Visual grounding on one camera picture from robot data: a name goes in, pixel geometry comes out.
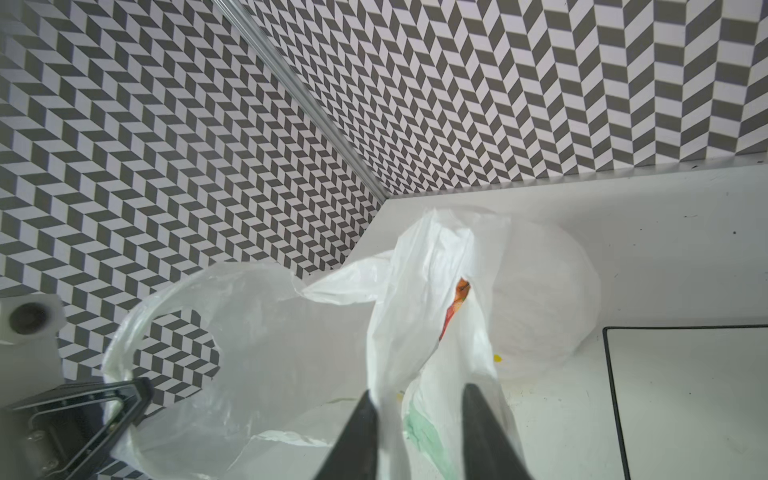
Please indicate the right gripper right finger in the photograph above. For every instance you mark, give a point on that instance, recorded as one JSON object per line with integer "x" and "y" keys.
{"x": 487, "y": 452}

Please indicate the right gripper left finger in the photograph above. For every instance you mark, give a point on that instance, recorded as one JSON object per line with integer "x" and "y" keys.
{"x": 354, "y": 456}

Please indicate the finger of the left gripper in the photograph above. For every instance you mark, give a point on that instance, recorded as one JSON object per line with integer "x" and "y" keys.
{"x": 68, "y": 432}

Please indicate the white plastic bag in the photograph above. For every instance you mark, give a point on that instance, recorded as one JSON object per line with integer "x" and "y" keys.
{"x": 295, "y": 356}

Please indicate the red yellow fake peach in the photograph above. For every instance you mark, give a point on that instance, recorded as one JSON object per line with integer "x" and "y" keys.
{"x": 461, "y": 292}

